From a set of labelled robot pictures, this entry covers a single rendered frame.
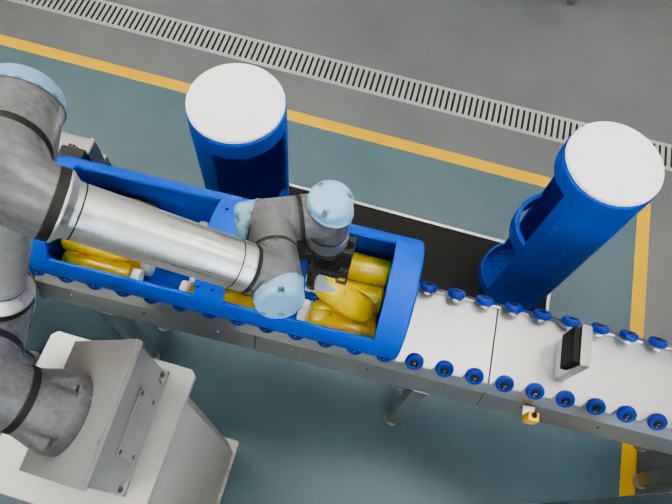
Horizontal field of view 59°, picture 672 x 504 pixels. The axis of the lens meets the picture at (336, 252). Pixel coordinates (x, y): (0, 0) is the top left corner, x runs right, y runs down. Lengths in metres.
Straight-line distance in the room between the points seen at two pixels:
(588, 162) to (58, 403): 1.43
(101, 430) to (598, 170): 1.39
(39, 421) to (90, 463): 0.12
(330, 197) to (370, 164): 1.93
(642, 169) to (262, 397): 1.56
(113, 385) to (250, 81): 1.01
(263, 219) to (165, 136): 2.08
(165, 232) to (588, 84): 2.93
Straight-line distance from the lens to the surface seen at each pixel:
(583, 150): 1.83
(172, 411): 1.29
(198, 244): 0.81
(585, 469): 2.65
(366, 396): 2.45
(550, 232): 1.96
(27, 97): 0.86
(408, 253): 1.31
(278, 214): 0.95
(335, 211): 0.93
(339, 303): 1.30
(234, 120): 1.70
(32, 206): 0.77
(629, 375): 1.72
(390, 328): 1.28
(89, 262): 1.50
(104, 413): 1.08
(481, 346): 1.59
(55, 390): 1.12
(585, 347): 1.51
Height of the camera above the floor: 2.40
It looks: 65 degrees down
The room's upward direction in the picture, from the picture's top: 8 degrees clockwise
